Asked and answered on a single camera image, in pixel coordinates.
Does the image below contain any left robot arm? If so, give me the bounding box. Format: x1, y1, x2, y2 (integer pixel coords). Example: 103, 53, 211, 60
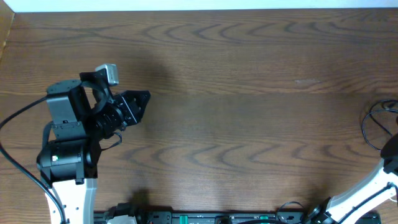
37, 69, 150, 223

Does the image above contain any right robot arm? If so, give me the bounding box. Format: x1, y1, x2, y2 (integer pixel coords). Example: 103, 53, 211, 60
305, 135, 397, 223

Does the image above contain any cardboard panel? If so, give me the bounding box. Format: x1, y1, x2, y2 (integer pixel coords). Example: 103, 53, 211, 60
0, 0, 15, 57

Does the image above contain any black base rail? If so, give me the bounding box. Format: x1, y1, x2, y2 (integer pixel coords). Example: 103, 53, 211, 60
93, 202, 382, 224

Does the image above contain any left camera black cable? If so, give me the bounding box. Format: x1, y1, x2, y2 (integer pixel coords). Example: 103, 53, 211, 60
0, 95, 68, 224

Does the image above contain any clear tape strip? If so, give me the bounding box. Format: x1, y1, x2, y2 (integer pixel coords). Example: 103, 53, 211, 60
295, 79, 320, 85

